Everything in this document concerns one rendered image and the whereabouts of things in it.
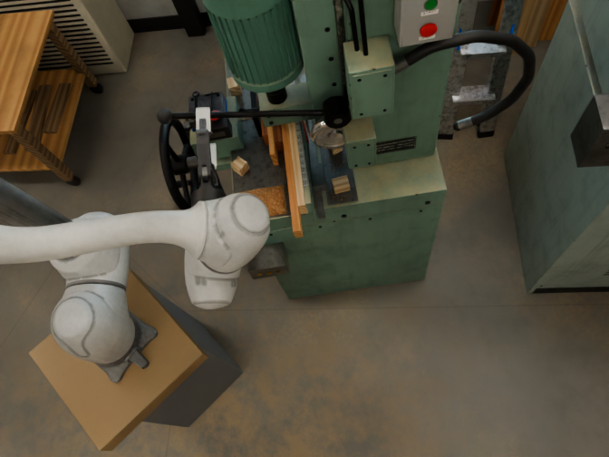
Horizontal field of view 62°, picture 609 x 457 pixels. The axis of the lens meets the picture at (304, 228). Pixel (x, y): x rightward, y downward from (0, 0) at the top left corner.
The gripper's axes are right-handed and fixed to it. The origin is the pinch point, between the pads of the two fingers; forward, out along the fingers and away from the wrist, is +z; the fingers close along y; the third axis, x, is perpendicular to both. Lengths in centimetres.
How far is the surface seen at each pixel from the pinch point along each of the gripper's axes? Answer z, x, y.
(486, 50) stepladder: 62, -101, -44
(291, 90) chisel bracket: 15.7, -21.3, -6.1
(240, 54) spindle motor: 6.9, -9.0, 16.5
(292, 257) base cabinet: -8, -21, -63
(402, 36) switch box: -2.6, -38.6, 29.5
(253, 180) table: -1.2, -9.9, -21.9
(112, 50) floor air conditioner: 133, 57, -111
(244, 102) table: 25.4, -9.0, -22.3
